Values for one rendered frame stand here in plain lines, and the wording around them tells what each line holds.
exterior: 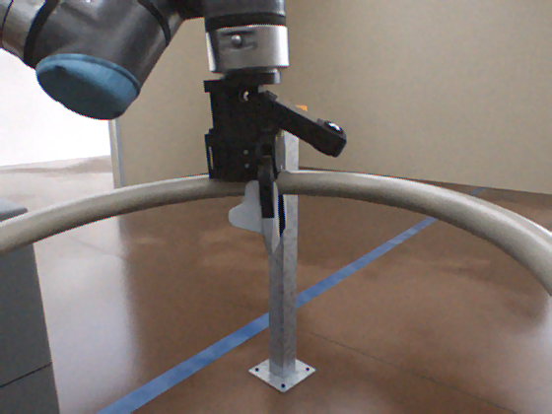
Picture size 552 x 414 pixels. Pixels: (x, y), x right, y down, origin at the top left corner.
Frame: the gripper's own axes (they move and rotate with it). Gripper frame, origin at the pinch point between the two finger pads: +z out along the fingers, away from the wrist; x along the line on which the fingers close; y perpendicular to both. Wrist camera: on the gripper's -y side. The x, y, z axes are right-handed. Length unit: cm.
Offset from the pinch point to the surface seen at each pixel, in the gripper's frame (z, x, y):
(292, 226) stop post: 33, -97, 14
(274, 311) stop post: 68, -93, 23
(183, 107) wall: 10, -555, 242
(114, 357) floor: 93, -91, 96
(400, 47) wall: -53, -613, -72
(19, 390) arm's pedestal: 50, -23, 74
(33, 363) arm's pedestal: 45, -27, 72
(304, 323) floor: 100, -136, 18
